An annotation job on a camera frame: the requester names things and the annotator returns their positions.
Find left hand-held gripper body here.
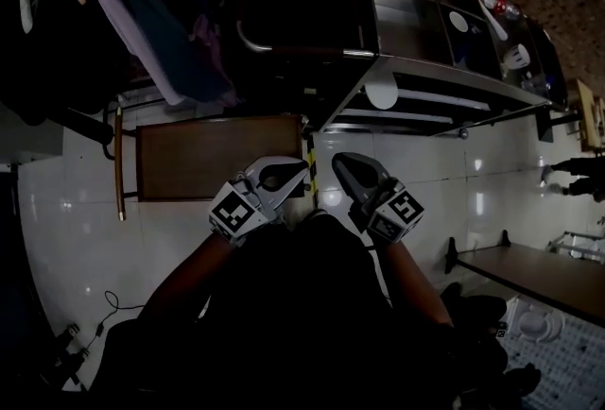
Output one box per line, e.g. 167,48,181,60
209,164,285,248

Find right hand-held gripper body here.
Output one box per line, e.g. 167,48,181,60
348,179,425,243

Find metal cart shelf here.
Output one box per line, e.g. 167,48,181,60
320,0,571,138

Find person's right forearm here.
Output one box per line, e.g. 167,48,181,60
372,238,456,329

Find person's left forearm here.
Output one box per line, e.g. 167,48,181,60
139,231,240,333

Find yellow black striped pole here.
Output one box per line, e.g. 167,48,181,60
305,133,320,202

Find brown wooden board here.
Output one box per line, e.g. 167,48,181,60
135,113,304,203

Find white round disc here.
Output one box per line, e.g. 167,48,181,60
363,79,399,111

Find person's dark clothing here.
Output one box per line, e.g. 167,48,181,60
89,209,543,410

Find purple hanging cloth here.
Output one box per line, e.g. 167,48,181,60
190,13,237,107

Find brown low table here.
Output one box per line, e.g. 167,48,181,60
443,230,605,330

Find black bent pipe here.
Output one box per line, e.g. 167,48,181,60
64,99,120,162

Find white small plate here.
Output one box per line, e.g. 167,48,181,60
448,10,470,36

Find white plastic holder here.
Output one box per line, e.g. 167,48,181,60
515,302,567,344

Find white ribbed cup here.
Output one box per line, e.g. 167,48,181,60
501,43,531,71

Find clear blue container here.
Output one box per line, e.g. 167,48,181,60
521,71,555,94

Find white long spoon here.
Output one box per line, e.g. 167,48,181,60
476,0,510,43

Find white blue hanging garment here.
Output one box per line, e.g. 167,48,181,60
75,0,237,110

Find yellow wooden chair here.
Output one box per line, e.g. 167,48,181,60
573,77,605,153

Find black tripod stand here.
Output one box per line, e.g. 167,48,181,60
45,324,92,394

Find white dotted mat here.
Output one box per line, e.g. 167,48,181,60
498,293,605,410

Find dark hanging clothes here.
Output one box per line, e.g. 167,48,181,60
0,0,124,128

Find black floor cable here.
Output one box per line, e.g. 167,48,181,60
74,289,148,355

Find metal frame rack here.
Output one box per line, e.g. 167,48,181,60
546,230,605,265

